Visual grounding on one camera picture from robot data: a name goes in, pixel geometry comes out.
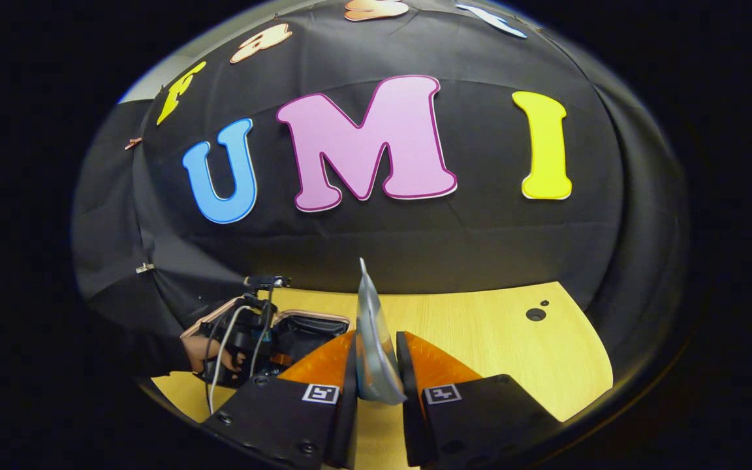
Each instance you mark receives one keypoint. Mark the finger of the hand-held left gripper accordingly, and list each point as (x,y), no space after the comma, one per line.
(281,360)

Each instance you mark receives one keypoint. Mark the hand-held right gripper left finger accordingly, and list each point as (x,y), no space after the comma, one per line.
(348,424)

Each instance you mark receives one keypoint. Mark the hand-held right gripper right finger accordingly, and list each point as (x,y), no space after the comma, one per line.
(408,424)

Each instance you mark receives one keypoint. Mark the pink suitcase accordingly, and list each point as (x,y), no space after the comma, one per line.
(304,329)

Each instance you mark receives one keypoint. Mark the silver metal clip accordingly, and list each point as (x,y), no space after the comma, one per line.
(144,267)

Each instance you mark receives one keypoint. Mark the black backdrop cloth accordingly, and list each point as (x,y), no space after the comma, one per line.
(415,241)

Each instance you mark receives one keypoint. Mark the small copper clip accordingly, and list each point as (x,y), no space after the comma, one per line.
(132,143)

